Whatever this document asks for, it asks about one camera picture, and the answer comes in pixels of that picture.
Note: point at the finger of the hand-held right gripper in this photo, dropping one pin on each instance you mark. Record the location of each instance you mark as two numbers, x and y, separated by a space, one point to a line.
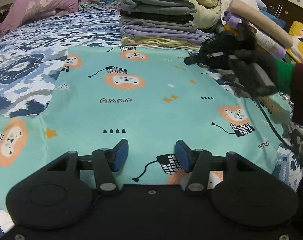
194 60

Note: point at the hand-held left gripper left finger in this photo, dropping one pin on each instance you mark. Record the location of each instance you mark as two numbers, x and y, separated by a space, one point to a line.
121 155

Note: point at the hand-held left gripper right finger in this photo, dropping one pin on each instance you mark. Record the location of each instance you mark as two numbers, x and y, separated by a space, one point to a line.
182 156

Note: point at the teal lion print shirt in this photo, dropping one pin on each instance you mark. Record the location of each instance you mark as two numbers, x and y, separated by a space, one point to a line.
146 100

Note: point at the person's right forearm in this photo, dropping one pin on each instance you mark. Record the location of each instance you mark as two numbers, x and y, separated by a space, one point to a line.
284 76

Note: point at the stack of folded colourful clothes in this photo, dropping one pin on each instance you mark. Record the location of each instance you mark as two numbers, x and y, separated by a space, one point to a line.
261 25

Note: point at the stack of folded grey clothes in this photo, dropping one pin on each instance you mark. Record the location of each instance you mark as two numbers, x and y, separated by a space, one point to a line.
154 7

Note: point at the person's right hand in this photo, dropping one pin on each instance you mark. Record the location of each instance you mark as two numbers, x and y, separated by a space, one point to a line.
244 77

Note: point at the yellow cartoon pillow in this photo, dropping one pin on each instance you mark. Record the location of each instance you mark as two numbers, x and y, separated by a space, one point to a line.
301 40

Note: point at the cream quilted blanket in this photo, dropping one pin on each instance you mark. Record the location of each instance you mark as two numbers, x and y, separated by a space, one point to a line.
209 7

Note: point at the light blue soft toy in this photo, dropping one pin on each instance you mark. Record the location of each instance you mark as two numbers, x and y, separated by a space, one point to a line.
262 5

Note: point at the dark wooden headboard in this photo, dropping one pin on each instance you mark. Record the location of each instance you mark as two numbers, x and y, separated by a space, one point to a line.
279 2

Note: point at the blue patterned bedsheet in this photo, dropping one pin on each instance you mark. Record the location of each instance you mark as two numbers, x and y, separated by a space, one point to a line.
29 55

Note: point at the purple flower print pillow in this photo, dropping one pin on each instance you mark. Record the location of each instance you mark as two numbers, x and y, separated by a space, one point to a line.
41 5

